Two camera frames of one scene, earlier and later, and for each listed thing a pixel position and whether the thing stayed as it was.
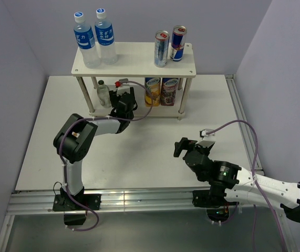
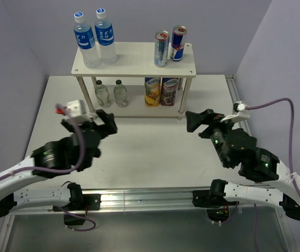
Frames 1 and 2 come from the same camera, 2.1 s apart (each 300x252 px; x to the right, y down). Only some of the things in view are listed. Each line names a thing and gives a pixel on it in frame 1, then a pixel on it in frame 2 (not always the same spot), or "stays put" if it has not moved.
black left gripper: (114, 98) to (108, 119)
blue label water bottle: (85, 40) stays put
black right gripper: (185, 144) to (193, 119)
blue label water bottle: (104, 38) stays put
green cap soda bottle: (103, 94) stays put
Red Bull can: (161, 48) stays put
